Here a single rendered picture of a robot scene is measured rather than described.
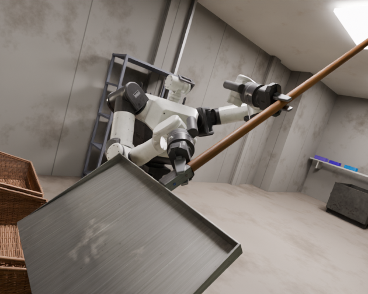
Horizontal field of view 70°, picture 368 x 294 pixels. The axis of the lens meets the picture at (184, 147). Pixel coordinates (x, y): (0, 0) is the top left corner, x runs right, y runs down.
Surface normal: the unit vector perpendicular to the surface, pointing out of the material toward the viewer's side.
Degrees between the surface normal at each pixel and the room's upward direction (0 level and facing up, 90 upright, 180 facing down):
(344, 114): 90
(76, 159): 90
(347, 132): 90
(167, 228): 40
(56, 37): 90
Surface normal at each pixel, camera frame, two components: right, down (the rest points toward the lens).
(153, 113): -0.16, 0.01
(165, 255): -0.26, -0.81
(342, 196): -0.76, -0.14
